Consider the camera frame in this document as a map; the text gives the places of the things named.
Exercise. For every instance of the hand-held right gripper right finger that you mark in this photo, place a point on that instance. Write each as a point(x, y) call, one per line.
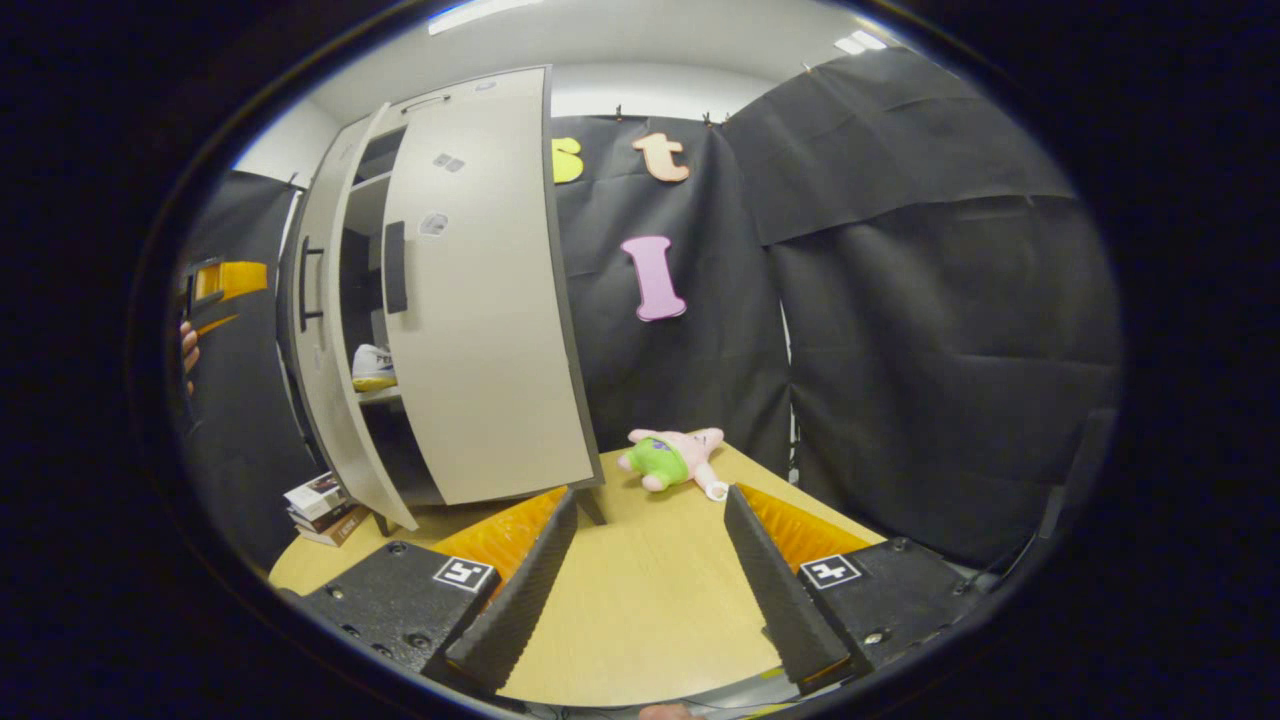
point(780, 600)

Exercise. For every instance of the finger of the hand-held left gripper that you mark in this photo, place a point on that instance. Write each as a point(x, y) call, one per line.
point(215, 325)
point(235, 280)

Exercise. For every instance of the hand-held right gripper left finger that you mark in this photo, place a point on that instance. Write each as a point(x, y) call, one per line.
point(515, 610)

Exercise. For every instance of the pink plush toy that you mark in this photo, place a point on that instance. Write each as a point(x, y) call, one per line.
point(670, 458)

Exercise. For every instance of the ceiling light panel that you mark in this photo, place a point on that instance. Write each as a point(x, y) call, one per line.
point(860, 42)

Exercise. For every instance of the white shoe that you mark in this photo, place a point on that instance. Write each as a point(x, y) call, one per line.
point(372, 362)

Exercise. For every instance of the tan book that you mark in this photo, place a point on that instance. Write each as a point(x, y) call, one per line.
point(340, 530)

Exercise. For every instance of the dark book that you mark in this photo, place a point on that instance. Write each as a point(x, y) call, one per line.
point(325, 517)

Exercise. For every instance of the white book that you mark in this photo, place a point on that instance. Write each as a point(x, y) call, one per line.
point(315, 490)

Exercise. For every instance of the black backdrop cloth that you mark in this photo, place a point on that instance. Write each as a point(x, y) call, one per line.
point(900, 350)

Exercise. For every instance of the white shoe cabinet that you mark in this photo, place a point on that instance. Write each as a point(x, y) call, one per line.
point(490, 90)

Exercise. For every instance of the white cabinet door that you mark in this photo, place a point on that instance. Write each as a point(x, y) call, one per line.
point(330, 420)
point(490, 350)

